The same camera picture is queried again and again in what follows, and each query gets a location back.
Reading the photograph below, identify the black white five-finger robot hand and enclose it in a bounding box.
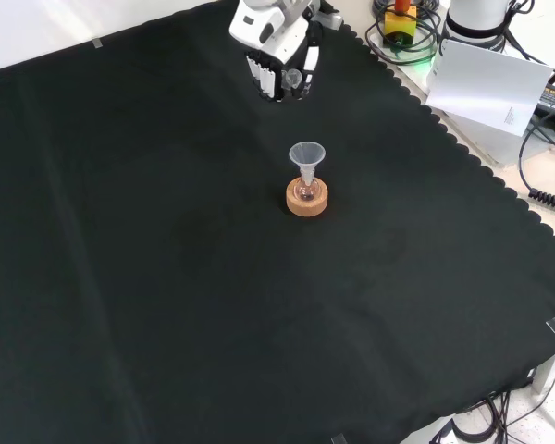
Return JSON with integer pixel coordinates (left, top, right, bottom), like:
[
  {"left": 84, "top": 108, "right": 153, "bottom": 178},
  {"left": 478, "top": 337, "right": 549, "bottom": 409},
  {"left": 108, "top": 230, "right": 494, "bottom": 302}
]
[{"left": 228, "top": 0, "right": 344, "bottom": 105}]

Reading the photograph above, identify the clear graduated cylinder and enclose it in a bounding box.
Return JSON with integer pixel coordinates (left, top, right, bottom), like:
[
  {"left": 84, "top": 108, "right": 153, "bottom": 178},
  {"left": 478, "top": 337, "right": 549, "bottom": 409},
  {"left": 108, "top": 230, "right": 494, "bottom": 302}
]
[{"left": 280, "top": 68, "right": 304, "bottom": 93}]

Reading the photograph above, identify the clear round-bottom flask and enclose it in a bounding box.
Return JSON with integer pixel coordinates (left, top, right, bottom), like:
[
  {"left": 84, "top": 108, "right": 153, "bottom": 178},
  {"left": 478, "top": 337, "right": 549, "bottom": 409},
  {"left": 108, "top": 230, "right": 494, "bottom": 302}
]
[{"left": 293, "top": 178, "right": 321, "bottom": 203}]

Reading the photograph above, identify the yellow stop button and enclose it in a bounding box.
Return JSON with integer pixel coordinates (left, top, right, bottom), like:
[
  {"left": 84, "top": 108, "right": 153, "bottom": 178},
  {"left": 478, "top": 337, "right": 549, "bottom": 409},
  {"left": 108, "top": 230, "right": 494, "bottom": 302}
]
[{"left": 381, "top": 0, "right": 419, "bottom": 48}]

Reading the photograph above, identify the clear plastic funnel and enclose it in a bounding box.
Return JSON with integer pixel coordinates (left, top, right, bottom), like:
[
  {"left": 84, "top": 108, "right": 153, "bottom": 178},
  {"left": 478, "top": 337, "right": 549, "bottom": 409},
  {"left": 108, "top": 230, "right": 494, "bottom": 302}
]
[{"left": 288, "top": 142, "right": 327, "bottom": 187}]

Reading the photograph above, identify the pale board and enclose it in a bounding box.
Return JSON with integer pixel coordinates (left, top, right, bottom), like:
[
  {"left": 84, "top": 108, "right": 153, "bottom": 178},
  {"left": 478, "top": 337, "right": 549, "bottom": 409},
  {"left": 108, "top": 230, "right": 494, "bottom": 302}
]
[{"left": 424, "top": 38, "right": 555, "bottom": 138}]

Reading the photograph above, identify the black cloth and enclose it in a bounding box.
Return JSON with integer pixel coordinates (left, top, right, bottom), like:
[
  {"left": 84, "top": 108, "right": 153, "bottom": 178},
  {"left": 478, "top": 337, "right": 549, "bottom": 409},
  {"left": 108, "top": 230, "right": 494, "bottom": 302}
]
[{"left": 0, "top": 0, "right": 555, "bottom": 444}]

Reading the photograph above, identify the aluminium bench leg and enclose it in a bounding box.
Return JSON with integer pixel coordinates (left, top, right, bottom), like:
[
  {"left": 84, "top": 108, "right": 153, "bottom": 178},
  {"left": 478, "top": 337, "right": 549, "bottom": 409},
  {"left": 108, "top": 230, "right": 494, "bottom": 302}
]
[{"left": 530, "top": 350, "right": 555, "bottom": 395}]

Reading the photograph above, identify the green cable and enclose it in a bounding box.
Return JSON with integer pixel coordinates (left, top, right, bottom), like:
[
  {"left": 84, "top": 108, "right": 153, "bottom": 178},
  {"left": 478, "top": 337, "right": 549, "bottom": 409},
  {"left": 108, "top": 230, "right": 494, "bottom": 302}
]
[{"left": 368, "top": 27, "right": 440, "bottom": 66}]

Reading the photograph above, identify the cork ring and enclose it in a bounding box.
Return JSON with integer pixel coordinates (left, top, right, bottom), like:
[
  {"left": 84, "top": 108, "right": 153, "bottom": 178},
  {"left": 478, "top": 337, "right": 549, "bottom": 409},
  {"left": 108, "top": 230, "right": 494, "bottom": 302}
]
[{"left": 285, "top": 178, "right": 330, "bottom": 218}]

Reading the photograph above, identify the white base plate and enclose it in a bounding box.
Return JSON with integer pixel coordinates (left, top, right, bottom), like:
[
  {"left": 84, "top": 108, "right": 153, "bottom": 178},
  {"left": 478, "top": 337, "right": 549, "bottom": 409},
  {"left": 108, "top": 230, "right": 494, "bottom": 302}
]
[{"left": 424, "top": 58, "right": 555, "bottom": 168}]

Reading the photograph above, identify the black coiled cable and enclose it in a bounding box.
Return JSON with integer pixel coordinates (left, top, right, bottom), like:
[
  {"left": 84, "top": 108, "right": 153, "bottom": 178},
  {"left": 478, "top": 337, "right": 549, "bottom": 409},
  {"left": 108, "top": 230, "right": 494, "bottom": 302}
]
[{"left": 517, "top": 113, "right": 555, "bottom": 210}]

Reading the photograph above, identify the black cable bundle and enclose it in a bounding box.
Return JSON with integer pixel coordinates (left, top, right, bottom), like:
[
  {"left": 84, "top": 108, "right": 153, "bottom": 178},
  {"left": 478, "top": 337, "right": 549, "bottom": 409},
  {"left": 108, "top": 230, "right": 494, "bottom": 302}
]
[{"left": 427, "top": 390, "right": 555, "bottom": 444}]

